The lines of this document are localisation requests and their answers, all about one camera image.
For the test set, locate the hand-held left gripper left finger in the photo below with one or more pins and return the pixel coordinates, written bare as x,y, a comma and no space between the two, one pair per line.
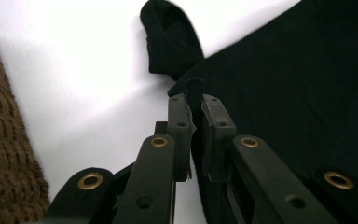
180,130

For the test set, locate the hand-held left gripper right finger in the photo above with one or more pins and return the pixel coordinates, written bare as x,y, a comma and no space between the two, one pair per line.
219,140

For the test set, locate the black garment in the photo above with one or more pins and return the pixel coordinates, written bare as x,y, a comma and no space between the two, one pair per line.
292,93

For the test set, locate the brown woven basket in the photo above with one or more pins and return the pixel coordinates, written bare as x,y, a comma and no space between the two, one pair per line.
3,140

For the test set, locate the white table sheet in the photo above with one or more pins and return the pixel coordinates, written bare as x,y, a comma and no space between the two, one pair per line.
74,77

